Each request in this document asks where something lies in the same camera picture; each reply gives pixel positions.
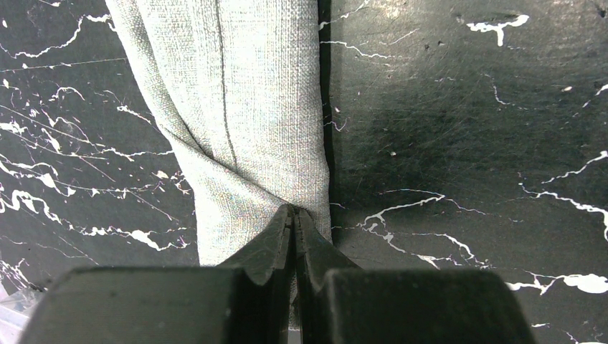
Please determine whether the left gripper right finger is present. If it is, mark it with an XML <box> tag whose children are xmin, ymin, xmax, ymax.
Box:
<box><xmin>293</xmin><ymin>208</ymin><xmax>535</xmax><ymax>343</ymax></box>

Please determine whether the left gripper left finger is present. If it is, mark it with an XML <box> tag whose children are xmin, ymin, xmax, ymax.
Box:
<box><xmin>20</xmin><ymin>205</ymin><xmax>294</xmax><ymax>343</ymax></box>

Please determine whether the grey cloth napkin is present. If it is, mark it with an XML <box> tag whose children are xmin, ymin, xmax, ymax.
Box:
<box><xmin>107</xmin><ymin>1</ymin><xmax>331</xmax><ymax>266</ymax></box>

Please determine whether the clear plastic organizer box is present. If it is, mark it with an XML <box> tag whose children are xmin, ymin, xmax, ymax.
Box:
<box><xmin>1</xmin><ymin>287</ymin><xmax>45</xmax><ymax>344</ymax></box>

